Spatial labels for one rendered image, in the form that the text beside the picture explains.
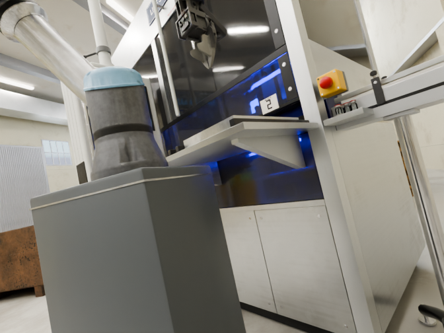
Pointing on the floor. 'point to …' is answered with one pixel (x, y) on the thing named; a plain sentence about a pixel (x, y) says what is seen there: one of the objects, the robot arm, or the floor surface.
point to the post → (329, 170)
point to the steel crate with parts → (20, 262)
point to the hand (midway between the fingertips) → (211, 65)
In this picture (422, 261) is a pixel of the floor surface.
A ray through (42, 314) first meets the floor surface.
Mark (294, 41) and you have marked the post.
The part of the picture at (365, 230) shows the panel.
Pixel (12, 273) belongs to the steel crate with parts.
